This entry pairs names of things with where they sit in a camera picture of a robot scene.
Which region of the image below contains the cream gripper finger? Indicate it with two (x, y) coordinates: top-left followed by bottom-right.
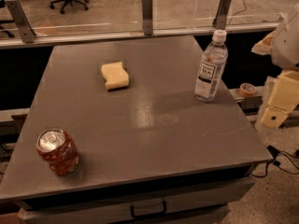
(251, 32), (275, 55)
(261, 71), (299, 128)

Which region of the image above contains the clear plastic tea bottle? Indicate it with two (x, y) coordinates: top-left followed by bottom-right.
(194, 30), (228, 102)

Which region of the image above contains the yellow sponge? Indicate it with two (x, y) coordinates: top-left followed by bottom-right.
(101, 62), (129, 91)

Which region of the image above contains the roll of tan tape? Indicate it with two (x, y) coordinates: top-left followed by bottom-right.
(239, 83), (257, 97)

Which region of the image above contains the crushed red soda can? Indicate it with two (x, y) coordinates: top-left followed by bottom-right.
(36, 129), (78, 175)

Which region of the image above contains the right metal bracket post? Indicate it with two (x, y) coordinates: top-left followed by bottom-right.
(212, 0), (232, 30)

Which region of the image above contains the metal bracket post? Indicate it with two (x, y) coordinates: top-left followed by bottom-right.
(5, 0), (36, 43)
(142, 0), (153, 35)
(212, 0), (232, 30)

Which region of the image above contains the black floor cable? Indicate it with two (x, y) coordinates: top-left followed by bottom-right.
(250, 145), (299, 179)

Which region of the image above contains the middle metal bracket post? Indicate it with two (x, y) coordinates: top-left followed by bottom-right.
(142, 0), (153, 35)

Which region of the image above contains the grey table drawer with handle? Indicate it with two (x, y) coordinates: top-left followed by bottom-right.
(19, 176), (254, 224)

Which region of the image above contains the left metal bracket post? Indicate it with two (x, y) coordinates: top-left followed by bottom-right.
(5, 0), (36, 43)

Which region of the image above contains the grey metal rail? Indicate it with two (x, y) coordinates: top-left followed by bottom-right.
(0, 21), (279, 49)

